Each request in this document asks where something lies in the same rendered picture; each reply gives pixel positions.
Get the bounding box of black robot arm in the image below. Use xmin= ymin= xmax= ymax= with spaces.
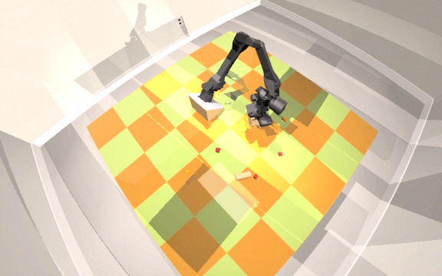
xmin=197 ymin=31 xmax=288 ymax=118

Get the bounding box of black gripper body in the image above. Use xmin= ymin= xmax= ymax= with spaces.
xmin=250 ymin=93 xmax=273 ymax=127

